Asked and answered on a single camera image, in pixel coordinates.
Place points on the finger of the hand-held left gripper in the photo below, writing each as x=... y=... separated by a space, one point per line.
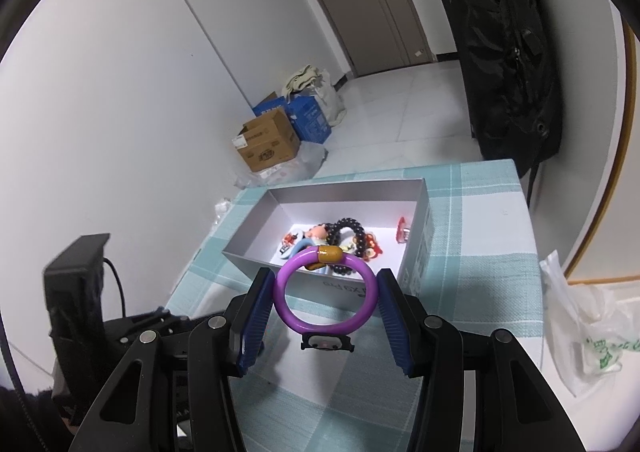
x=150 y=321

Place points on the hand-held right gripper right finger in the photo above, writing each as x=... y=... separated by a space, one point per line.
x=397 y=322

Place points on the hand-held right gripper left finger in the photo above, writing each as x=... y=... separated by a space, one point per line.
x=252 y=322

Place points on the purple bangle with yellow bead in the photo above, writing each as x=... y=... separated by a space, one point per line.
x=295 y=317

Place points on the small black charm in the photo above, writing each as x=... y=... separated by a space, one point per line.
x=327 y=343

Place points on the red cartoon figure charm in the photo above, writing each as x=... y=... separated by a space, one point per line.
x=371 y=244

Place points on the red and white charm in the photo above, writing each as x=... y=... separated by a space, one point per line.
x=290 y=238

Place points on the small red hair clip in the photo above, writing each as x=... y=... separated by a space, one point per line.
x=404 y=229

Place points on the pink cartoon figure charm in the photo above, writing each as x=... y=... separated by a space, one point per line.
x=316 y=232

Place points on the grey cardboard box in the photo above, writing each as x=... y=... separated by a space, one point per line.
x=320 y=197

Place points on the small grey plastic parcel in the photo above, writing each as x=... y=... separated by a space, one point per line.
x=221 y=209

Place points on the teal checkered tablecloth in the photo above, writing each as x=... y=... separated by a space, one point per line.
x=480 y=232

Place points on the person's dark trouser leg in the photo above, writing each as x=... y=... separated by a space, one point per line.
x=25 y=422

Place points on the large grey plastic parcel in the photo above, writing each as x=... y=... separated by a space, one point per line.
x=300 y=164

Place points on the brown cardboard box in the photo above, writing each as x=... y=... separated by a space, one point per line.
x=267 y=142

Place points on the white plastic bag green print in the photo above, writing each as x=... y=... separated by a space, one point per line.
x=585 y=322

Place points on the blue cardboard box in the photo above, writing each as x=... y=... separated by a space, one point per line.
x=310 y=119

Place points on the beige tote bag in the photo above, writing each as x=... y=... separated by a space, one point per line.
x=327 y=92

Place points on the black backpack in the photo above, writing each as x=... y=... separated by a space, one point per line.
x=500 y=57

